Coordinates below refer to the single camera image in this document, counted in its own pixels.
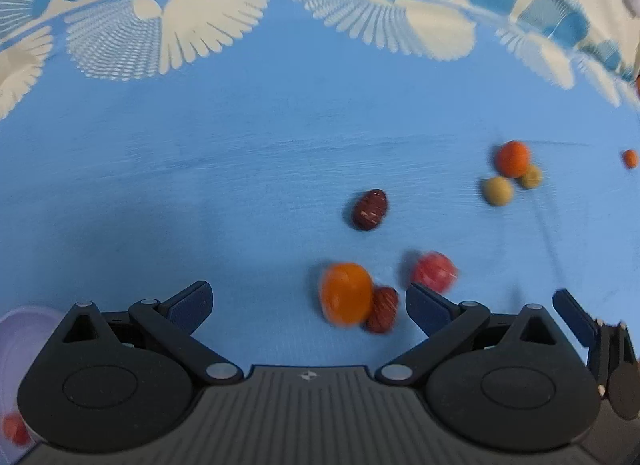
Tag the dark red date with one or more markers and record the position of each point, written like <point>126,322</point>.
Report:
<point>384,312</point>
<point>370,210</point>

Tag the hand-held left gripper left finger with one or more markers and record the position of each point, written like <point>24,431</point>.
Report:
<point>192,302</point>

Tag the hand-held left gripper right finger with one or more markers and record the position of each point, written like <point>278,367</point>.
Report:
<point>427,307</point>

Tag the small red apple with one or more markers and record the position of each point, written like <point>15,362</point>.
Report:
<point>434,272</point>
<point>15,429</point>

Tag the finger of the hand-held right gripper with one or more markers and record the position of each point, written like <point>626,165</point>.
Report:
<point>575,317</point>

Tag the yellow-green longan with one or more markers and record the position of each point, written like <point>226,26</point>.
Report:
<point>532,178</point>
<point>498,190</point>

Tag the blue fan-print blanket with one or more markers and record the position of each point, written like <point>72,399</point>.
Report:
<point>200,170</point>

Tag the lavender plastic plate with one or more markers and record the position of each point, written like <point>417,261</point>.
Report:
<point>17,345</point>

